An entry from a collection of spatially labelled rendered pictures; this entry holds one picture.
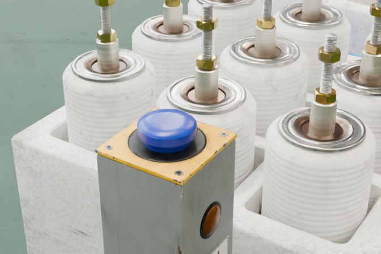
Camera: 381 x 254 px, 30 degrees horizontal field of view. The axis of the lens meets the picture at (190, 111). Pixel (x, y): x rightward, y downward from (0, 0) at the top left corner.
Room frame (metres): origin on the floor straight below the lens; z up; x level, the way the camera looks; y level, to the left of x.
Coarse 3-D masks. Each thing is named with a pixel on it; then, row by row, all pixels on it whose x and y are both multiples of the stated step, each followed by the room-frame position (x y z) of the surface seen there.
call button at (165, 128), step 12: (144, 120) 0.41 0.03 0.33; (156, 120) 0.41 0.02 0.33; (168, 120) 0.41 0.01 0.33; (180, 120) 0.41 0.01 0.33; (192, 120) 0.41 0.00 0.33; (144, 132) 0.40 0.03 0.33; (156, 132) 0.40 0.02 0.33; (168, 132) 0.40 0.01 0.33; (180, 132) 0.40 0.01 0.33; (192, 132) 0.40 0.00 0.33; (156, 144) 0.39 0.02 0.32; (168, 144) 0.39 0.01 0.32; (180, 144) 0.39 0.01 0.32
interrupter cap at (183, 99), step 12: (180, 84) 0.61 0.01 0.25; (192, 84) 0.61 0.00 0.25; (228, 84) 0.61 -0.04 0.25; (240, 84) 0.61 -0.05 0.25; (168, 96) 0.59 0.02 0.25; (180, 96) 0.59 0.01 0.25; (192, 96) 0.59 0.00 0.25; (228, 96) 0.59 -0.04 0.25; (240, 96) 0.59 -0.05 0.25; (180, 108) 0.57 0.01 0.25; (192, 108) 0.56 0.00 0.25; (204, 108) 0.57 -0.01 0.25; (216, 108) 0.57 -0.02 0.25; (228, 108) 0.56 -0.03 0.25
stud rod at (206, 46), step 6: (204, 6) 0.59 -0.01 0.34; (210, 6) 0.59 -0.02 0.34; (204, 12) 0.59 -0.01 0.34; (210, 12) 0.59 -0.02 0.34; (204, 18) 0.59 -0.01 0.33; (210, 18) 0.59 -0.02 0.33; (204, 36) 0.59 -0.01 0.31; (210, 36) 0.59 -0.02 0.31; (204, 42) 0.59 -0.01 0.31; (210, 42) 0.59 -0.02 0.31; (204, 48) 0.59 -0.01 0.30; (210, 48) 0.59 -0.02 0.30; (204, 54) 0.59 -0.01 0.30; (210, 54) 0.59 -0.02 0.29
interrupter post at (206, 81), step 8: (200, 72) 0.59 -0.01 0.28; (208, 72) 0.59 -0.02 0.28; (216, 72) 0.59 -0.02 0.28; (200, 80) 0.59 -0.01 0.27; (208, 80) 0.58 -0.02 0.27; (216, 80) 0.59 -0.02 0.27; (200, 88) 0.59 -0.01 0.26; (208, 88) 0.58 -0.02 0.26; (216, 88) 0.59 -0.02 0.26; (200, 96) 0.59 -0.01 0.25; (208, 96) 0.58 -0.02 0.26; (216, 96) 0.59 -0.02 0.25
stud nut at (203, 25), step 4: (200, 16) 0.60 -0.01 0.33; (196, 20) 0.59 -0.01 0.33; (200, 20) 0.59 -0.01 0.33; (204, 20) 0.59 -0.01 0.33; (212, 20) 0.59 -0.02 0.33; (216, 20) 0.59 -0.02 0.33; (196, 24) 0.59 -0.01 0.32; (200, 24) 0.59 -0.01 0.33; (204, 24) 0.59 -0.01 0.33; (208, 24) 0.59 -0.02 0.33; (212, 24) 0.59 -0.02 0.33; (216, 24) 0.59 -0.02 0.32; (200, 28) 0.59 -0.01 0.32; (204, 28) 0.59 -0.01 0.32; (208, 28) 0.59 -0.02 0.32; (212, 28) 0.59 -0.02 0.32
